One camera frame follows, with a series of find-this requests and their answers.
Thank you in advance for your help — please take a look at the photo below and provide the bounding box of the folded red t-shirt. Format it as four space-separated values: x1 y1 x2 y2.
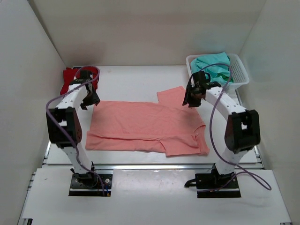
60 66 98 95

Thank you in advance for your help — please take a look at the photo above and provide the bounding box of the pink t-shirt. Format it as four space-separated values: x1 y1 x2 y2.
85 86 210 157

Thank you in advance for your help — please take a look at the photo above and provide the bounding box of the teal t-shirt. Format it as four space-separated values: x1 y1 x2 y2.
190 52 230 86

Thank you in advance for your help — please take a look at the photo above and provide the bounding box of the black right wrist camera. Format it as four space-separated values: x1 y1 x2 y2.
191 71 210 87

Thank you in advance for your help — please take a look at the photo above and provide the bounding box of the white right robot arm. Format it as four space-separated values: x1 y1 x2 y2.
182 81 261 188

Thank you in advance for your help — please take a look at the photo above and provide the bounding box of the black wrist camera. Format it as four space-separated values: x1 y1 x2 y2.
73 70 93 84
191 71 210 87

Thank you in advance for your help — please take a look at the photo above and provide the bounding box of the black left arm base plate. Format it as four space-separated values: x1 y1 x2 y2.
69 173 113 197

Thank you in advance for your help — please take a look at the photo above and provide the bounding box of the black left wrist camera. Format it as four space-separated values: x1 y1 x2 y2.
73 70 93 84

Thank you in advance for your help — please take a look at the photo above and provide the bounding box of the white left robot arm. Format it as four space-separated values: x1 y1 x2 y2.
45 79 100 187

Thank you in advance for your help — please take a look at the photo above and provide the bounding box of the white plastic basket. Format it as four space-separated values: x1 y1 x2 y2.
186 53 249 91

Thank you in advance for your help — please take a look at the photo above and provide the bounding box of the green t-shirt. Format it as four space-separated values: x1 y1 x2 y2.
217 73 234 84

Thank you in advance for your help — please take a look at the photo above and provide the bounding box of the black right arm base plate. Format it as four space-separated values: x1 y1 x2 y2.
184 169 241 198

